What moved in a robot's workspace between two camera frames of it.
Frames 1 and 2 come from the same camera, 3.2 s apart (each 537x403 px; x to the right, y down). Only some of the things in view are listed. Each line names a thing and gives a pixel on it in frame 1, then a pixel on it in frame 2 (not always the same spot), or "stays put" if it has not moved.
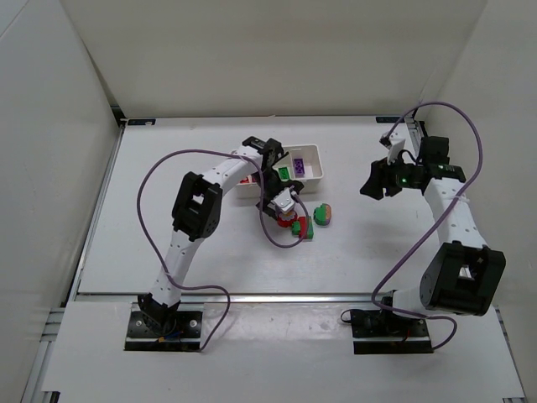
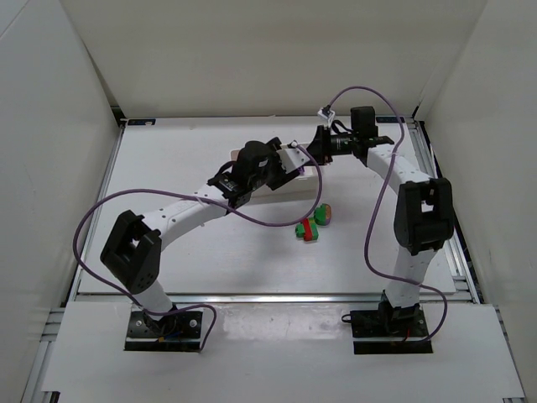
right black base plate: [374, 332] stays put
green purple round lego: [322, 214] stays put
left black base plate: [185, 337] stays put
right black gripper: [387, 179] -> [325, 143]
